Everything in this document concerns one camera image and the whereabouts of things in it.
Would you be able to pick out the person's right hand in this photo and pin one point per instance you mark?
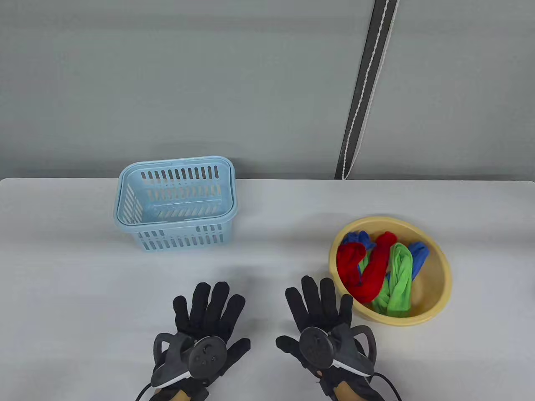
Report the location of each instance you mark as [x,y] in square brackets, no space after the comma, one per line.
[322,309]

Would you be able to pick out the person's left hand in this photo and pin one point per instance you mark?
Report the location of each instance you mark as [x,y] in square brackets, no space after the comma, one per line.
[209,309]

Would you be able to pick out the red rectangular towel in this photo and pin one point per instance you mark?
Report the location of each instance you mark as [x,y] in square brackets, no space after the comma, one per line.
[374,271]

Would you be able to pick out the green rectangular towel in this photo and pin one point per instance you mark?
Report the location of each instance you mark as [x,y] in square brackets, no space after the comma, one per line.
[400,280]

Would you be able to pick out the blue rectangular towel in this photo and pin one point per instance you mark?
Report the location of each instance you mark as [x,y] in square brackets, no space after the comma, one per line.
[419,255]

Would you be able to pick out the person's left forearm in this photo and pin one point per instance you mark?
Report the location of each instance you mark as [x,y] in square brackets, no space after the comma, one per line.
[171,396]

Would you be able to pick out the grey right hand controller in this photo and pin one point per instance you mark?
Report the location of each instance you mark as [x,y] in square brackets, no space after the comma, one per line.
[315,346]

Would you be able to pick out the grey hand controller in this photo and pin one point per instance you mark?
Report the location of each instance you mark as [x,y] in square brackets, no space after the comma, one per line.
[205,355]
[315,346]

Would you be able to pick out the grey left hand controller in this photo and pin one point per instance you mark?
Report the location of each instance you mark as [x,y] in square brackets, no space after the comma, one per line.
[205,355]

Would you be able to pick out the light blue plastic basket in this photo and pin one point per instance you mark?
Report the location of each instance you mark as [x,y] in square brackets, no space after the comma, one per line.
[175,232]

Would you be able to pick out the yellow plastic basin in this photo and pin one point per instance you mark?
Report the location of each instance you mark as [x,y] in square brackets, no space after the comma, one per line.
[432,288]

